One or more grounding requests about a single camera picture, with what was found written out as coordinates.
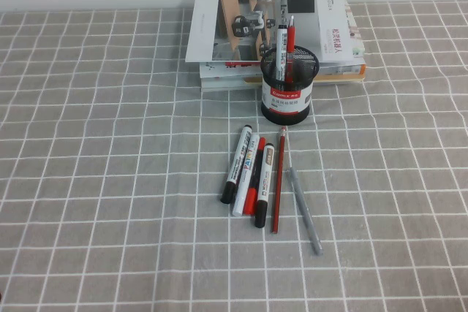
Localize black mesh pen holder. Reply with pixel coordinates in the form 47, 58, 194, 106
260, 45, 320, 125

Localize grey pen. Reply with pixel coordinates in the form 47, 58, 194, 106
285, 166, 325, 257

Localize red ballpoint pen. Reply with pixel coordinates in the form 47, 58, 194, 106
285, 15, 296, 85

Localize whiteboard marker with black print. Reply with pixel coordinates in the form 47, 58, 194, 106
219, 124, 254, 205

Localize white paint marker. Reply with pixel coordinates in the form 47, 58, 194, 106
232, 133, 261, 218

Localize whiteboard marker with brown label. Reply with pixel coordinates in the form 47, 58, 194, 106
254, 142, 276, 229

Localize red pencil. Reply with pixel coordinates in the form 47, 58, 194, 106
270, 126, 287, 235

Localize black marker with red cap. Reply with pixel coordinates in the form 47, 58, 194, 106
242, 137, 267, 216

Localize white book with red title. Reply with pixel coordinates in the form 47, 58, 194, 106
199, 60, 265, 80

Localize white marker with barcode label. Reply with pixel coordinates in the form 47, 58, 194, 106
273, 25, 289, 81

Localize white magazine with photo cover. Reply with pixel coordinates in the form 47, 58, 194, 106
185, 0, 355, 66

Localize book with cream edge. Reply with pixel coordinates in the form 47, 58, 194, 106
200, 72, 366, 88

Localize grey checked tablecloth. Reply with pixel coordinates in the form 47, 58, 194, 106
0, 0, 468, 312

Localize book with pink green cover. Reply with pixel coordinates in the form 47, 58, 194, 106
343, 1, 367, 68

